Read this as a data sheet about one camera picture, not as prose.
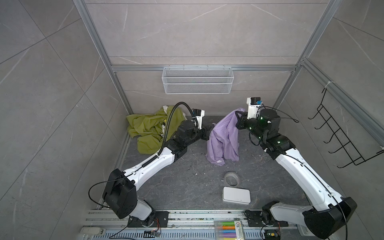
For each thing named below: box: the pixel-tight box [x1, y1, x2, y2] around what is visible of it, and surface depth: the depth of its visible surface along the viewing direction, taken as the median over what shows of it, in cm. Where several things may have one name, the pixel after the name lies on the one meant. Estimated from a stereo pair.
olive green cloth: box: [125, 106, 186, 154], surface depth 104 cm
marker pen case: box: [214, 220, 245, 240], surface depth 70 cm
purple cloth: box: [205, 108, 246, 166], surface depth 80 cm
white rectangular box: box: [222, 186, 251, 205], surface depth 80 cm
